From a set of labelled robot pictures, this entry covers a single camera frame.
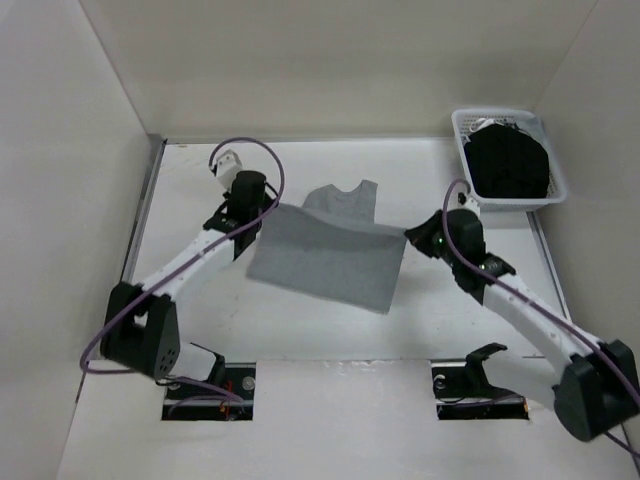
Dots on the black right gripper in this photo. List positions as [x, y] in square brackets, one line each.
[419, 236]

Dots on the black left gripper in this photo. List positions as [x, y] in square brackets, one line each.
[268, 203]

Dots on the grey tank top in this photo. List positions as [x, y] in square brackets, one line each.
[330, 247]

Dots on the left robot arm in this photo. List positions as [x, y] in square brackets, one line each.
[146, 337]

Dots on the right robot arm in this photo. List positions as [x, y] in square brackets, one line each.
[591, 386]

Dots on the black tank top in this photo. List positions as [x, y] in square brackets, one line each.
[506, 163]

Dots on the white tank top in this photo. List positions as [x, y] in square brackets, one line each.
[482, 123]

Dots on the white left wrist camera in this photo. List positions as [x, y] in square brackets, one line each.
[225, 167]

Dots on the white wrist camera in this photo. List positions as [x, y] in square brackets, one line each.
[467, 202]
[225, 167]

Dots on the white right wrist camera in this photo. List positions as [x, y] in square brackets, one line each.
[467, 202]

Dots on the right aluminium table rail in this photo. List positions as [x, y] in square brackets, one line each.
[544, 250]

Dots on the aluminium table rail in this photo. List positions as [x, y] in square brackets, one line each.
[544, 250]
[157, 147]

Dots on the left aluminium table rail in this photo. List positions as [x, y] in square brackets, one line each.
[157, 147]

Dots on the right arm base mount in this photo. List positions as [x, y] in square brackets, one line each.
[463, 392]

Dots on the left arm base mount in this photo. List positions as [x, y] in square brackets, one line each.
[232, 399]

